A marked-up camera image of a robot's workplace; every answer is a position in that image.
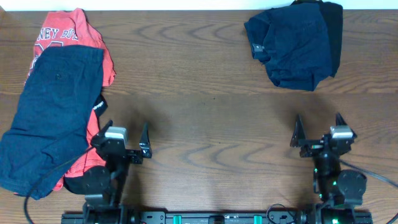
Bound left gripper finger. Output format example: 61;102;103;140
139;123;152;158
98;119;113;137

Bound navy blue shorts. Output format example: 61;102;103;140
1;45;104;200

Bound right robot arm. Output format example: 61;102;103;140
290;113;373;224

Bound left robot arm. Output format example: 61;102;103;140
83;120;152;224

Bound red printed t-shirt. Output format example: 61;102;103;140
24;7;116;191

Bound black garment under red shirt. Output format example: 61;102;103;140
63;94;111;195

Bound folded navy garment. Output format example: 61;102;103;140
244;2;332;91

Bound folded black garment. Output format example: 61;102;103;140
291;0;343;78

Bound green clip on rail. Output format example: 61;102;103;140
173;215;182;224
254;215;262;224

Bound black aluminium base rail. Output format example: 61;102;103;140
60;211;374;224

